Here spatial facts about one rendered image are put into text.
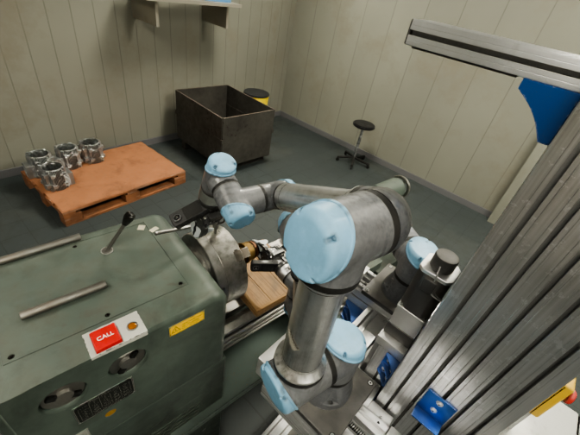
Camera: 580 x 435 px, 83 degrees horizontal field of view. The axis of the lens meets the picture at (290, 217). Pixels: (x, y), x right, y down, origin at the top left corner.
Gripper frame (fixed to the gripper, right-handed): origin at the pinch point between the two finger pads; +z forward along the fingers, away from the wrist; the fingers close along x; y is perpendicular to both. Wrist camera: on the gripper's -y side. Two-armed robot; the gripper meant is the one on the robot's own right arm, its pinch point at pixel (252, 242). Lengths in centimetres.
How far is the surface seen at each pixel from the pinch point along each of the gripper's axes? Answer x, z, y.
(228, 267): 9.7, -15.7, -22.1
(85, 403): 0, -31, -73
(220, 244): 14.6, -8.1, -21.2
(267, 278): -19.8, -7.1, 6.2
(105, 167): -94, 250, -3
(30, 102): -41, 300, -46
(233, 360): -54, -18, -17
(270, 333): -54, -16, 7
